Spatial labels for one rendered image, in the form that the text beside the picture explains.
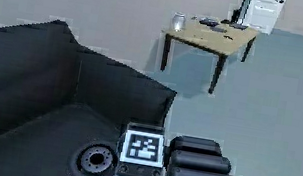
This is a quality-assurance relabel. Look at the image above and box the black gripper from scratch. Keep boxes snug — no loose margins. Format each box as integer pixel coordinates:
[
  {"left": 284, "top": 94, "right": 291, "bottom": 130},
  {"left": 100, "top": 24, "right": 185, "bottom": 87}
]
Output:
[{"left": 66, "top": 135, "right": 122, "bottom": 176}]

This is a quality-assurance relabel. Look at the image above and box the black sofa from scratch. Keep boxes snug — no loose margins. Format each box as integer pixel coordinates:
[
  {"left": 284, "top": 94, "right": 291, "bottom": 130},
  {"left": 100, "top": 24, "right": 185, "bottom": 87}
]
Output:
[{"left": 0, "top": 10, "right": 186, "bottom": 176}]

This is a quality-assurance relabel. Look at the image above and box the clear glass jar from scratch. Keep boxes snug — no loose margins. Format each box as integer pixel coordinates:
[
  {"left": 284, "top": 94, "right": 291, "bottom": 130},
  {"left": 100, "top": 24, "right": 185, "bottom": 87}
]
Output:
[{"left": 169, "top": 10, "right": 189, "bottom": 34}]

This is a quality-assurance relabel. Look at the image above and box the wooden table with black legs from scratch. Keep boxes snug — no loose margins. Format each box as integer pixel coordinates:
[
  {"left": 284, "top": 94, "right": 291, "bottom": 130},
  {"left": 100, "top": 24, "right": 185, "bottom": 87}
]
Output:
[{"left": 153, "top": 12, "right": 260, "bottom": 101}]

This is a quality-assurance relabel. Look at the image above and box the black flat object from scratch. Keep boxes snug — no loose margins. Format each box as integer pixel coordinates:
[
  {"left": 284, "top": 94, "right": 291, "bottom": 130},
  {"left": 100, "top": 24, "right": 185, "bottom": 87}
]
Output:
[{"left": 198, "top": 16, "right": 221, "bottom": 29}]

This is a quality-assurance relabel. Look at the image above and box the dark grey flat book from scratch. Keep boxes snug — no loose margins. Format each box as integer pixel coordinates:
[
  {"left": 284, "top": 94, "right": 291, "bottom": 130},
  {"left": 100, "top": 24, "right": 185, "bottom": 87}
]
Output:
[{"left": 209, "top": 25, "right": 229, "bottom": 34}]

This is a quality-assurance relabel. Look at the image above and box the dark laptop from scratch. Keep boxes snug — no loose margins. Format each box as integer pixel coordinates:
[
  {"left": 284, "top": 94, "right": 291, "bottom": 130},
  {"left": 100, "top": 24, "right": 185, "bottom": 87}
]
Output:
[{"left": 229, "top": 22, "right": 249, "bottom": 32}]

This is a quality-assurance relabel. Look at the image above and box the black upright box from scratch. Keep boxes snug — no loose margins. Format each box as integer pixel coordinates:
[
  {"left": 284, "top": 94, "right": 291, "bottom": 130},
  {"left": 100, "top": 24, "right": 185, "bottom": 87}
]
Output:
[{"left": 230, "top": 8, "right": 243, "bottom": 25}]

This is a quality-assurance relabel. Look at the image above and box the white room door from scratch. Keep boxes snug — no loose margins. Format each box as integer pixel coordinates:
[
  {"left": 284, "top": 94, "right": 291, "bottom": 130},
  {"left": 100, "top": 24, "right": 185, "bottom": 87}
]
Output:
[{"left": 238, "top": 0, "right": 289, "bottom": 38}]

